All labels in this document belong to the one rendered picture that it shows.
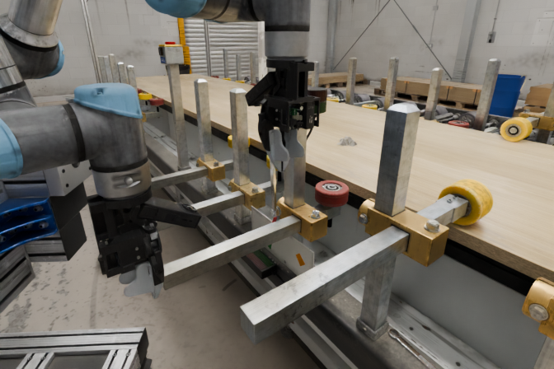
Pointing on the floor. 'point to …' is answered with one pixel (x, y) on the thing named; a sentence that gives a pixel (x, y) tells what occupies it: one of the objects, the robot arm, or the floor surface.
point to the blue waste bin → (506, 95)
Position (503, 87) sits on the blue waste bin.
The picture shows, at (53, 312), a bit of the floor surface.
